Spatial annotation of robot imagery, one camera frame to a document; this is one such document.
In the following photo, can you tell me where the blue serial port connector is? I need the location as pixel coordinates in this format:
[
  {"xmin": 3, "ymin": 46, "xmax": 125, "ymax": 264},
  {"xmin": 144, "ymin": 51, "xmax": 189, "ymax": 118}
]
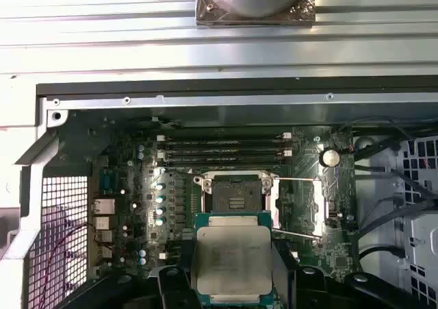
[{"xmin": 98, "ymin": 167, "xmax": 123, "ymax": 196}]

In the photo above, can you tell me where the green motherboard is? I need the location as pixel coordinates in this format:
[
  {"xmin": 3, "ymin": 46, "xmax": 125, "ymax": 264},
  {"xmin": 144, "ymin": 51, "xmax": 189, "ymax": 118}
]
[{"xmin": 88, "ymin": 116, "xmax": 359, "ymax": 289}]

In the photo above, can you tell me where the thick black cable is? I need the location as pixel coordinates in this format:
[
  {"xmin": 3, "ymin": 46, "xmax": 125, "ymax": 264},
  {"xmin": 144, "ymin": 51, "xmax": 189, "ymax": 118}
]
[{"xmin": 355, "ymin": 185, "xmax": 438, "ymax": 236}]

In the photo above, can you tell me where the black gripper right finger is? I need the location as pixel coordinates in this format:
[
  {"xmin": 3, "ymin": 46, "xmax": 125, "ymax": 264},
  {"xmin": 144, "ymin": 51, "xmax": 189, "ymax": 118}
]
[{"xmin": 268, "ymin": 242, "xmax": 413, "ymax": 309}]

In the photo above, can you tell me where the thin red wire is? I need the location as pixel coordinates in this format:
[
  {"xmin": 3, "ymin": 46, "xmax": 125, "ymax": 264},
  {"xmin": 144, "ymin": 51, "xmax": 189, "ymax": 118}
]
[{"xmin": 38, "ymin": 219, "xmax": 95, "ymax": 309}]

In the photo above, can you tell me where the black open PC case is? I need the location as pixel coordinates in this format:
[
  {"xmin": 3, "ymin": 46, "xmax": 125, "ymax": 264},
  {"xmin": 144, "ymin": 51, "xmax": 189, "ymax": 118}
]
[{"xmin": 0, "ymin": 72, "xmax": 438, "ymax": 309}]

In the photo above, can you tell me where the silver coin cell battery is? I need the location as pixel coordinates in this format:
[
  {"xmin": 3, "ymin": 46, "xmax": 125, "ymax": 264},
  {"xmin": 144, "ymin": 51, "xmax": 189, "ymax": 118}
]
[{"xmin": 319, "ymin": 147, "xmax": 342, "ymax": 168}]

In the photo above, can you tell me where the silver square CPU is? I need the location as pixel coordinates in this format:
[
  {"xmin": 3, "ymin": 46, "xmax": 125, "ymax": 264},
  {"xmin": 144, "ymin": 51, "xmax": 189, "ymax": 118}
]
[{"xmin": 190, "ymin": 211, "xmax": 275, "ymax": 307}]

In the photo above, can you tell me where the CPU socket with metal frame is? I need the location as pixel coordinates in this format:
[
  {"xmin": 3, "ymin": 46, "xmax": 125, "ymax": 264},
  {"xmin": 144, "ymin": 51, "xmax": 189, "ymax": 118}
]
[{"xmin": 192, "ymin": 171, "xmax": 282, "ymax": 231}]

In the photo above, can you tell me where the thin metal locking lever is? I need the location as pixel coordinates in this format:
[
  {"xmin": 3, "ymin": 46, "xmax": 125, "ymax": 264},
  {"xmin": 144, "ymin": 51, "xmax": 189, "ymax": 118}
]
[
  {"xmin": 272, "ymin": 229, "xmax": 318, "ymax": 241},
  {"xmin": 273, "ymin": 176, "xmax": 321, "ymax": 183}
]

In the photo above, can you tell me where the black RAM slot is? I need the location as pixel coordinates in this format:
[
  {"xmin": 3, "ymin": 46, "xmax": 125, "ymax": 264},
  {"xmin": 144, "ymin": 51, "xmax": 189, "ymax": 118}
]
[
  {"xmin": 164, "ymin": 142, "xmax": 285, "ymax": 150},
  {"xmin": 156, "ymin": 133, "xmax": 293, "ymax": 143},
  {"xmin": 164, "ymin": 157, "xmax": 287, "ymax": 166},
  {"xmin": 156, "ymin": 149, "xmax": 294, "ymax": 158}
]

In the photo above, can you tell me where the silver ethernet port block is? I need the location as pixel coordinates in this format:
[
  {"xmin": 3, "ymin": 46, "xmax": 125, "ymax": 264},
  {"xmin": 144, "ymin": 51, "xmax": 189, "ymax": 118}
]
[{"xmin": 91, "ymin": 197, "xmax": 116, "ymax": 221}]

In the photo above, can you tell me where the silver metal drive cage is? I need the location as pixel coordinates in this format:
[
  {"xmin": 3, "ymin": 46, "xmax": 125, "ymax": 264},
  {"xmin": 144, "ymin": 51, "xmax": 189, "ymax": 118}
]
[{"xmin": 355, "ymin": 130, "xmax": 438, "ymax": 309}]

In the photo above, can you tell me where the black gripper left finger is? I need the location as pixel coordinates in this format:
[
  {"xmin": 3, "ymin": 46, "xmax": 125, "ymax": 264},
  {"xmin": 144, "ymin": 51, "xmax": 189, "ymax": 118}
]
[{"xmin": 57, "ymin": 240, "xmax": 199, "ymax": 309}]

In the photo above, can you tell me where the thin black wire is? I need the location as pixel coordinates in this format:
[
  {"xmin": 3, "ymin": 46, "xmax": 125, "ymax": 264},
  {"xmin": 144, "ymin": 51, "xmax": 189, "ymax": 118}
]
[{"xmin": 337, "ymin": 116, "xmax": 438, "ymax": 135}]

